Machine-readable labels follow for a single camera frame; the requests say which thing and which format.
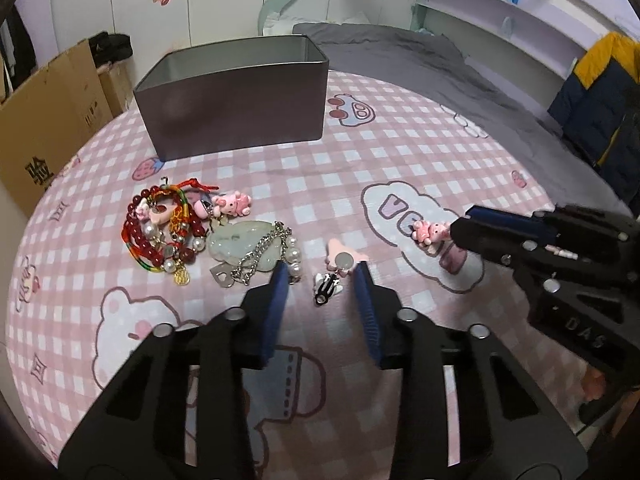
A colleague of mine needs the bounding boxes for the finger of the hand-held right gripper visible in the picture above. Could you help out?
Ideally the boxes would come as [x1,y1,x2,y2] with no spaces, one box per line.
[466,204,633,256]
[449,217,566,293]

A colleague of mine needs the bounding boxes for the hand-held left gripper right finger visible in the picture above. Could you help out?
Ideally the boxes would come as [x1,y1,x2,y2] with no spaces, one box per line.
[351,261,588,480]

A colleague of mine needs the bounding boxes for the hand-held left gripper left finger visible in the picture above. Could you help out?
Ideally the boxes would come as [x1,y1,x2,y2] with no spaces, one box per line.
[57,261,291,480]

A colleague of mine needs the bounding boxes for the pale bead bracelet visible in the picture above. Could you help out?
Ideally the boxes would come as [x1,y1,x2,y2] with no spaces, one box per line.
[281,236,304,284]
[135,200,206,273]

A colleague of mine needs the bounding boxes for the black and white charm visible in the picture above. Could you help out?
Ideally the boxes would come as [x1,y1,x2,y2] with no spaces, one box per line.
[314,272,343,307]

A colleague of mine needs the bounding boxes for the pink pig charm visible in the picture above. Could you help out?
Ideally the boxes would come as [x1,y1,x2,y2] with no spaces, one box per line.
[410,219,453,256]
[210,191,252,218]

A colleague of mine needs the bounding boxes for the silver tag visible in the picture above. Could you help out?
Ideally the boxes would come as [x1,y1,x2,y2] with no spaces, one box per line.
[210,265,236,289]

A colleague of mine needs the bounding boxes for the pink star charm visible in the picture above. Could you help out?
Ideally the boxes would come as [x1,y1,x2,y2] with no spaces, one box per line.
[325,240,371,278]

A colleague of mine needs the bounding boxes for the pale green jade pendant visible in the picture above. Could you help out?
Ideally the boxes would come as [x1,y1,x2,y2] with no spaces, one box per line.
[207,220,286,270]

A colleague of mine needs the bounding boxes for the red and rainbow cord bracelet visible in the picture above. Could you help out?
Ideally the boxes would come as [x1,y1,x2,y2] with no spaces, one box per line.
[122,177,221,275]

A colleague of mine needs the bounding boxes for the dark red bead bracelet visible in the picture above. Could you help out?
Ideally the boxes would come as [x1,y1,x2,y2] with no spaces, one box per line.
[122,187,208,271]

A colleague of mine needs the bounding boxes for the grey metal tin box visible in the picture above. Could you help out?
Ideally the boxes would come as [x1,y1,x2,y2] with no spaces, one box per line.
[132,34,330,162]

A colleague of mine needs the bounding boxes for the person's right hand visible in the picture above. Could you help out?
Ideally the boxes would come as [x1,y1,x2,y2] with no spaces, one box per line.
[580,366,608,403]

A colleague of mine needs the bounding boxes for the pink checkered tablecloth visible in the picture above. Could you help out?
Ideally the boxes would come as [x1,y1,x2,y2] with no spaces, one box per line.
[5,67,621,480]

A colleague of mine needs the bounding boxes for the navy and yellow jacket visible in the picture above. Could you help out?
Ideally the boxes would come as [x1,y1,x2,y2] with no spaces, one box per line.
[547,31,640,206]

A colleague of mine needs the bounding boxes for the grey blanket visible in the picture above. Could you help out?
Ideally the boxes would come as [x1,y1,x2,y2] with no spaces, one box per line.
[292,22,633,216]

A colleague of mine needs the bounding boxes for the small cardboard box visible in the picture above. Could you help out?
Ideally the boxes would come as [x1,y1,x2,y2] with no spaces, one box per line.
[97,60,136,116]

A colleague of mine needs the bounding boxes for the white pillow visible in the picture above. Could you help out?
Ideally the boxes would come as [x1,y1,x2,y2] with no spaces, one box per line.
[260,15,301,36]

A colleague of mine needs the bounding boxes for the large cardboard box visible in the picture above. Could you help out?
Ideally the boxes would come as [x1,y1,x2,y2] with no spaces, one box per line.
[0,40,116,218]

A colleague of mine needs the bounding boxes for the white wardrobe doors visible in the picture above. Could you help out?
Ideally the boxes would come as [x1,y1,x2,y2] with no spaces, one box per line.
[50,0,271,61]

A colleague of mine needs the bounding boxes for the hanging clothes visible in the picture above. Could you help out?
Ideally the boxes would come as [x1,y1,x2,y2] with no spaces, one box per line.
[0,7,31,93]

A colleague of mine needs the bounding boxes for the lavender wall shelf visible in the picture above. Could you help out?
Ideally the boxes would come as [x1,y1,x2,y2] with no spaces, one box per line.
[415,0,640,66]

